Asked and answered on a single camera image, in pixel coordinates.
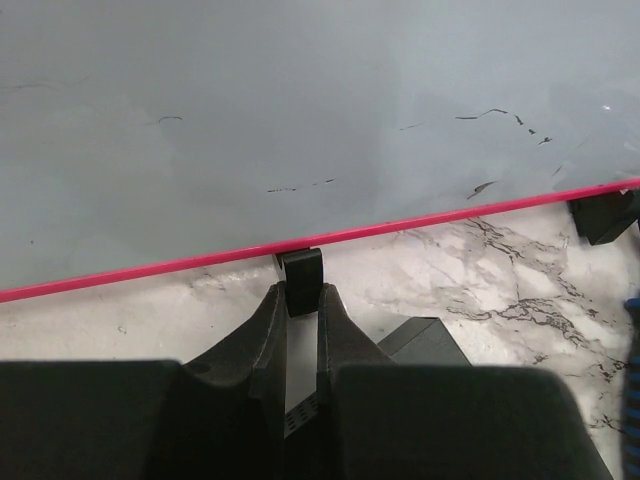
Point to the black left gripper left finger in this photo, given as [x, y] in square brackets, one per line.
[233, 399]

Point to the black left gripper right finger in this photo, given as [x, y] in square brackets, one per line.
[354, 405]

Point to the pink framed whiteboard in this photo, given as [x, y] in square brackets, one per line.
[144, 137]

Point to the black whiteboard stand foot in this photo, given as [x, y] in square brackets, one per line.
[303, 273]
[601, 219]

